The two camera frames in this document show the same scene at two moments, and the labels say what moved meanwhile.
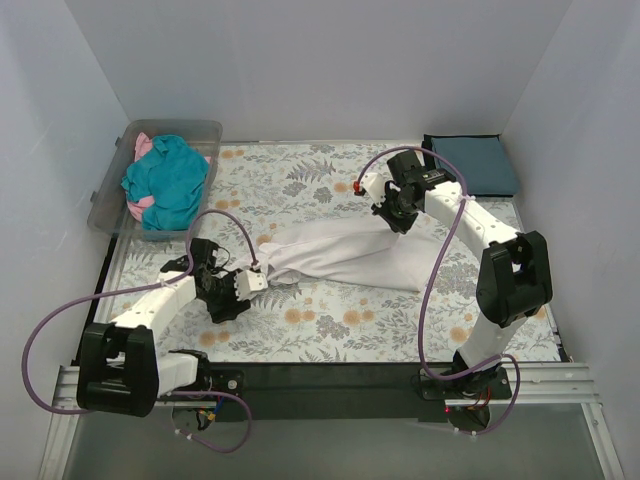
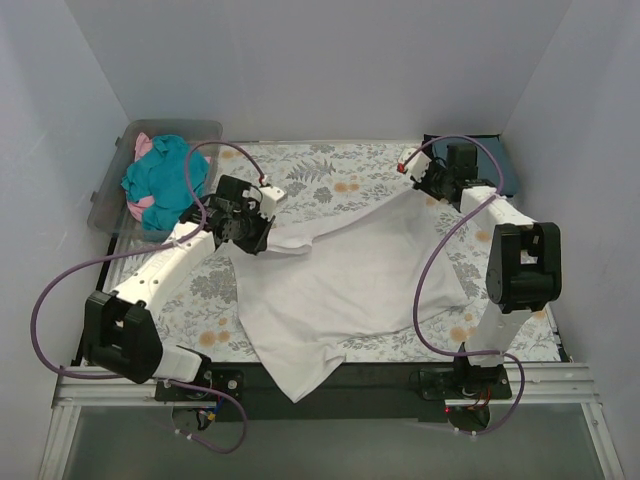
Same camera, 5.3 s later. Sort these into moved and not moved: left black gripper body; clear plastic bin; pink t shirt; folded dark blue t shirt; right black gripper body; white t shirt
Moved: white t shirt; left black gripper body; right black gripper body
Not moved: clear plastic bin; pink t shirt; folded dark blue t shirt
